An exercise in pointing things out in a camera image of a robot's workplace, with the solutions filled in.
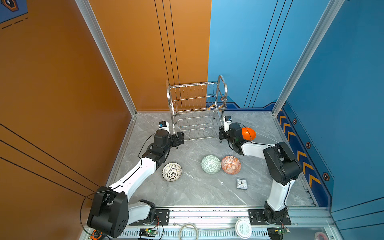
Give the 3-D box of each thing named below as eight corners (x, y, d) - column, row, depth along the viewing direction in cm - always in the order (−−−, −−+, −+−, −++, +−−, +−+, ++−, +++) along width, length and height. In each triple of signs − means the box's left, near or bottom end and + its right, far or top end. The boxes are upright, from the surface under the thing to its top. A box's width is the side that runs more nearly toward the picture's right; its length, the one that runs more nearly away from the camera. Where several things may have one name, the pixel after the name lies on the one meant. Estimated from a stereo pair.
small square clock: (237, 189, 83) (237, 188, 82) (235, 179, 87) (236, 177, 86) (247, 189, 83) (248, 188, 82) (245, 179, 87) (246, 177, 86)
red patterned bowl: (222, 174, 89) (223, 171, 85) (220, 159, 96) (221, 155, 92) (240, 174, 89) (242, 171, 85) (237, 159, 96) (239, 155, 92)
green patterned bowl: (207, 177, 88) (208, 174, 84) (199, 163, 94) (199, 159, 90) (222, 168, 91) (223, 165, 88) (213, 155, 97) (214, 152, 94)
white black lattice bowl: (163, 181, 87) (161, 177, 83) (165, 166, 93) (163, 162, 89) (181, 181, 87) (180, 177, 83) (182, 166, 93) (181, 162, 89)
